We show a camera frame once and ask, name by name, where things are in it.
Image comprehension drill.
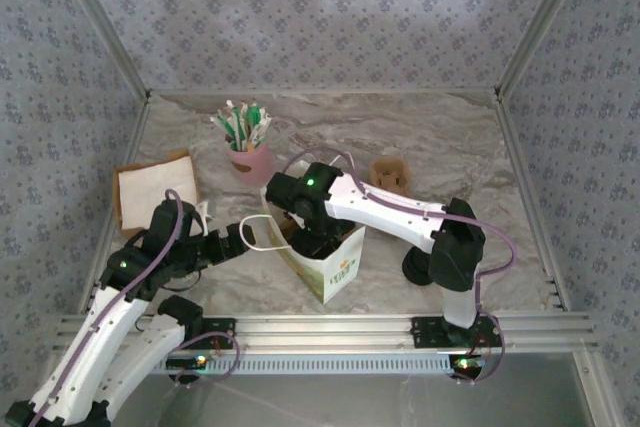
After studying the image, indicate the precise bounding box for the white paper takeout bag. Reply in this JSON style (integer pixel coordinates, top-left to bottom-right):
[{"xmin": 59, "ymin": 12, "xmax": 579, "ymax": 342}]
[{"xmin": 238, "ymin": 152, "xmax": 367, "ymax": 306}]

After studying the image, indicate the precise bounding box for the pink straw holder cup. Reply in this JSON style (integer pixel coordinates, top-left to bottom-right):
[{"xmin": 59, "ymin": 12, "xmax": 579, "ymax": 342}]
[{"xmin": 229, "ymin": 142, "xmax": 274, "ymax": 187}]

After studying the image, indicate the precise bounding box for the brown napkin tray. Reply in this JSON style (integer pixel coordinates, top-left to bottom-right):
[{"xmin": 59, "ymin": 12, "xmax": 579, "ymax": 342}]
[{"xmin": 112, "ymin": 147, "xmax": 204, "ymax": 241}]

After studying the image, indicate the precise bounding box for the wrapped green straw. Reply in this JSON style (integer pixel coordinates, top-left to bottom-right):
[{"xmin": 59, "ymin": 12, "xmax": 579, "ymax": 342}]
[
  {"xmin": 225, "ymin": 99, "xmax": 246, "ymax": 151},
  {"xmin": 208, "ymin": 114, "xmax": 239, "ymax": 144},
  {"xmin": 238, "ymin": 100, "xmax": 252, "ymax": 151},
  {"xmin": 249, "ymin": 115, "xmax": 273, "ymax": 149},
  {"xmin": 247, "ymin": 103, "xmax": 266, "ymax": 148}
]

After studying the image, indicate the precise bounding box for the small LED circuit board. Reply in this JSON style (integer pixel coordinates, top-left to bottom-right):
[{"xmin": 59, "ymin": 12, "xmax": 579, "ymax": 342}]
[
  {"xmin": 449, "ymin": 354, "xmax": 487, "ymax": 379},
  {"xmin": 166, "ymin": 355, "xmax": 209, "ymax": 371}
]

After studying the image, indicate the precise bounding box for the stack of black lids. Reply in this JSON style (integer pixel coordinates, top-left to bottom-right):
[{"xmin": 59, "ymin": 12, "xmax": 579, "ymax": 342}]
[{"xmin": 402, "ymin": 246, "xmax": 436, "ymax": 287}]

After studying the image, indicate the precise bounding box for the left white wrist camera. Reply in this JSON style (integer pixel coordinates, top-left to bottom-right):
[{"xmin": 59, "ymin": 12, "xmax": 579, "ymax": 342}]
[{"xmin": 192, "ymin": 200, "xmax": 214, "ymax": 236}]

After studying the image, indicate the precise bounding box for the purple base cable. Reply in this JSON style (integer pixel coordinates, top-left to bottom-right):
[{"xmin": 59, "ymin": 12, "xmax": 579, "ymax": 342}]
[
  {"xmin": 452, "ymin": 314, "xmax": 506, "ymax": 388},
  {"xmin": 174, "ymin": 331, "xmax": 245, "ymax": 389}
]

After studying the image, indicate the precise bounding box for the aluminium mounting rail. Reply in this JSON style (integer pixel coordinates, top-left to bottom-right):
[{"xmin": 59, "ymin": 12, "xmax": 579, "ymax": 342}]
[{"xmin": 52, "ymin": 313, "xmax": 599, "ymax": 354}]

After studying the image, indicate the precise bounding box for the slotted grey cable duct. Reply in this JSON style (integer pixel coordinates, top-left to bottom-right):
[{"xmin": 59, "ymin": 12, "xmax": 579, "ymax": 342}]
[{"xmin": 144, "ymin": 352, "xmax": 484, "ymax": 377}]

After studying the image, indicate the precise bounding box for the aluminium frame post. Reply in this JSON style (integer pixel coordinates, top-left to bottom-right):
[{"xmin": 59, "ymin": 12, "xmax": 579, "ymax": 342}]
[
  {"xmin": 494, "ymin": 0, "xmax": 596, "ymax": 103},
  {"xmin": 49, "ymin": 0, "xmax": 152, "ymax": 103}
]

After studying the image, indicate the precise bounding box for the aluminium frame leg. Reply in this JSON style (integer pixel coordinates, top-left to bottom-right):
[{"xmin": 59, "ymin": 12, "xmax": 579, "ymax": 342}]
[{"xmin": 572, "ymin": 350, "xmax": 624, "ymax": 427}]

